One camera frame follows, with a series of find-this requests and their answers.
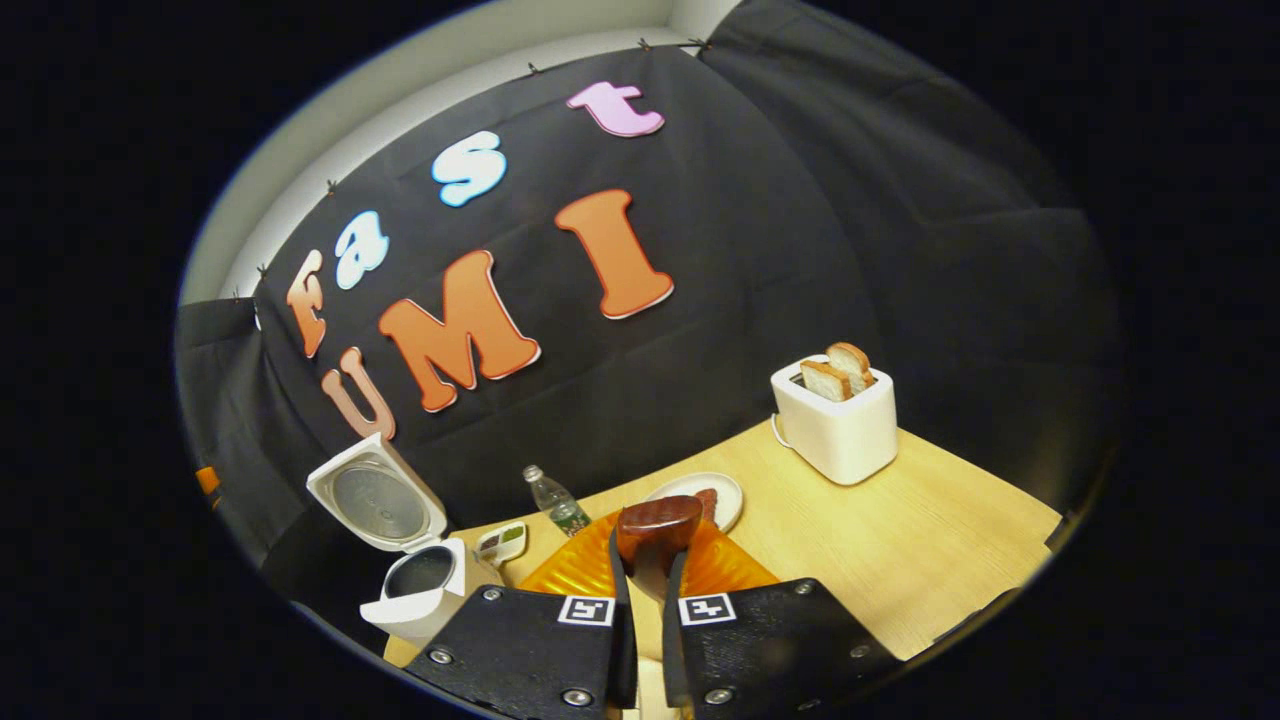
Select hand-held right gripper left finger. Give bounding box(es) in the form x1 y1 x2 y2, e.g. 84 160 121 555
405 510 639 719

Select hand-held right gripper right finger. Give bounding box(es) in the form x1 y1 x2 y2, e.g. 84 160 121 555
662 515 902 719

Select brown wooden spoon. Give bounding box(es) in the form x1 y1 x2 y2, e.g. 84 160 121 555
615 495 705 601

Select white rice cooker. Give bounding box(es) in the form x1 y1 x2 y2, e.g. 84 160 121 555
305 432 507 647

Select white divided bean dish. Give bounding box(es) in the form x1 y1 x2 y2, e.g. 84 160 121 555
477 520 529 567

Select clear plastic water bottle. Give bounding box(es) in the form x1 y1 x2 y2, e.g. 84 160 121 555
522 464 592 539

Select white oval plate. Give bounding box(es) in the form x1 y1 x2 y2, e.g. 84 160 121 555
645 472 746 535

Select white toaster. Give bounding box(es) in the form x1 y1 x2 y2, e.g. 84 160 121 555
770 354 899 487

